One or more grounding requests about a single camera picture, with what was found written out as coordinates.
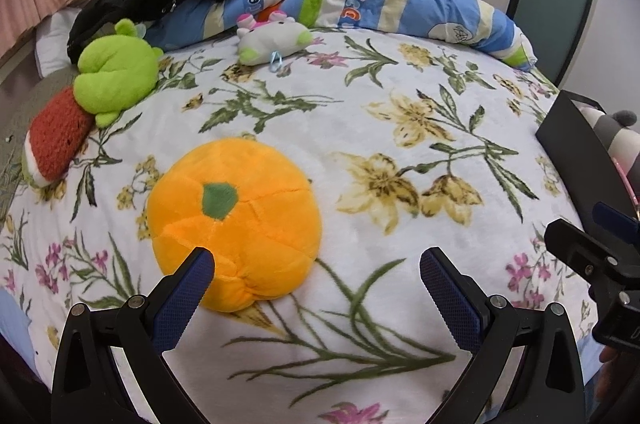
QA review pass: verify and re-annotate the white floral blanket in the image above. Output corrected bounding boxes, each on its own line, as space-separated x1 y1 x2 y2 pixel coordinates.
0 27 601 424

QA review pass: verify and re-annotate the green frog plush toy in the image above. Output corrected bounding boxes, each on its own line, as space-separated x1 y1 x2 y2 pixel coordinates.
74 18 163 128

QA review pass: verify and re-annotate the white pillow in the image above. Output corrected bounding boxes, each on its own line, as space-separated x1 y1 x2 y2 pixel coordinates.
35 7 83 78

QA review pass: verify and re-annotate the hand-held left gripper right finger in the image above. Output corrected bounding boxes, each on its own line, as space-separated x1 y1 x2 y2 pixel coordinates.
419 247 586 424

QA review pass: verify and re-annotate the grey striped plush toy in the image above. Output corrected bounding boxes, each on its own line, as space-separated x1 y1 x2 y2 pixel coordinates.
577 107 640 205

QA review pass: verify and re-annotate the white mouse plush toy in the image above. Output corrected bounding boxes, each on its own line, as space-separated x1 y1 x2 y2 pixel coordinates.
236 11 314 68

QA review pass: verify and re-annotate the orange pumpkin plush toy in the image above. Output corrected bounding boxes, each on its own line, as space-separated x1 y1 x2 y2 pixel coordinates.
146 137 322 314

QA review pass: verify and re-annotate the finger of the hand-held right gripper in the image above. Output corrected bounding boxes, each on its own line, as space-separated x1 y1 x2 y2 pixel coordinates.
594 203 640 232
544 218 640 291

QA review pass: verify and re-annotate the black storage box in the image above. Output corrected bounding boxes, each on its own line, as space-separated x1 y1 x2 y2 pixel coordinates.
534 89 640 230

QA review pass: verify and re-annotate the red watermelon slice plush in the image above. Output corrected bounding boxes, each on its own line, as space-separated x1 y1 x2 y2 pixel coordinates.
21 85 96 189

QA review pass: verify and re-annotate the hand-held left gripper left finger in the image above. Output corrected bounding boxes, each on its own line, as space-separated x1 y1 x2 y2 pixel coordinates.
51 247 217 424

